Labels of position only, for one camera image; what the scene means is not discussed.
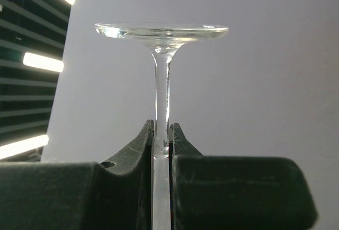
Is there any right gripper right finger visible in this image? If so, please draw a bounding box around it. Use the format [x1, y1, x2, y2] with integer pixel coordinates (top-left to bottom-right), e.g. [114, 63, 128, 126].
[169, 123, 318, 229]

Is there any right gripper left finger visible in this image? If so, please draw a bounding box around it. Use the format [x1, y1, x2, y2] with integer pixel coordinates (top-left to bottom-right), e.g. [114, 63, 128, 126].
[1, 120, 154, 229]

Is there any clear flute wine glass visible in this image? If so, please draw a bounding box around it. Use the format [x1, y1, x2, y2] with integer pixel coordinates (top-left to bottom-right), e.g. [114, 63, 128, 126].
[95, 23, 229, 229]

